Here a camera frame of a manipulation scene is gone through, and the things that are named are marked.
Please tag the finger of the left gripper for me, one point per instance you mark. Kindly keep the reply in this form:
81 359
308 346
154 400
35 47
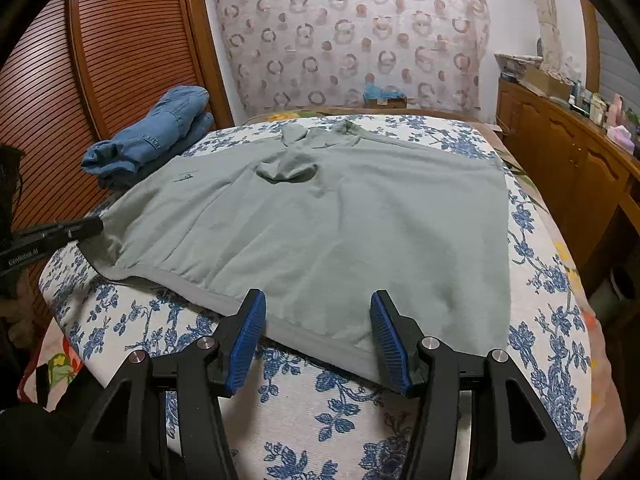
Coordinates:
50 237

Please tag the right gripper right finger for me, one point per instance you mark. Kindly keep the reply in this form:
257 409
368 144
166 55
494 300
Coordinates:
397 340

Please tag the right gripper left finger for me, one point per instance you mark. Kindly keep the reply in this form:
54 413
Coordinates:
236 339

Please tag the grey green pants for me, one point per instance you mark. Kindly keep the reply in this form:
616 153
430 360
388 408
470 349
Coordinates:
318 220

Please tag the colourful floral blanket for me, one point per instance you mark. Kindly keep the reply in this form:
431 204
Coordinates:
53 367

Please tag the folded blue denim jeans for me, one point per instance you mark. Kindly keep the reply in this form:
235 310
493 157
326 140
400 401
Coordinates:
177 121

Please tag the brown louvered wardrobe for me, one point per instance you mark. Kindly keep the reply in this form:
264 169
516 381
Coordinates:
83 71

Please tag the cardboard box with blue cloth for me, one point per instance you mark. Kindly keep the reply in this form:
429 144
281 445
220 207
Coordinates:
387 98

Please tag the brown wooden sideboard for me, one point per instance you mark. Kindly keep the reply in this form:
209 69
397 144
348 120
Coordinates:
590 186

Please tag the cardboard box on sideboard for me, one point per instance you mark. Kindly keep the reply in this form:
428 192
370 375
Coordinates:
550 85

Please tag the pink item on sideboard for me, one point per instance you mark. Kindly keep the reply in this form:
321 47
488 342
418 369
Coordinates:
620 136

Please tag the circle patterned sheer curtain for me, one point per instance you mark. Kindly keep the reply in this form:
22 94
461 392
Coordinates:
287 54

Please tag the grey roller window shutter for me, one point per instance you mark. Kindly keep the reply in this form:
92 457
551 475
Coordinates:
618 75

